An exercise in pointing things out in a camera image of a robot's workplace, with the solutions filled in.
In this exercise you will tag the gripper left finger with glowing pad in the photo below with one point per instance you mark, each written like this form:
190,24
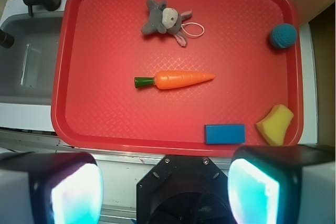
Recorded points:
50,188

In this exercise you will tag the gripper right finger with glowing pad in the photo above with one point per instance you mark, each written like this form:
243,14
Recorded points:
284,184

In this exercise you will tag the orange toy carrot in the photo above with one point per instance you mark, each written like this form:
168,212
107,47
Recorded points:
164,80

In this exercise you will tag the yellow sponge piece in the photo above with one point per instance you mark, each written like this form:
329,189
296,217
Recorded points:
274,125

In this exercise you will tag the blue rectangular block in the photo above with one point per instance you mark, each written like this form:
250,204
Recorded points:
225,134

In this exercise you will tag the grey toy sink basin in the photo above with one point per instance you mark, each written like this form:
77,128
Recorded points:
28,67

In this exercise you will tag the teal textured ball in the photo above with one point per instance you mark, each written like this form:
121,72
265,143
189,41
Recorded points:
283,36

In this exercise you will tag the red plastic tray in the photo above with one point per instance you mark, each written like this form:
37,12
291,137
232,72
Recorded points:
95,103

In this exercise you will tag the grey plush bunny toy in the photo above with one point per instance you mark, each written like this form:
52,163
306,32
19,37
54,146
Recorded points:
166,20

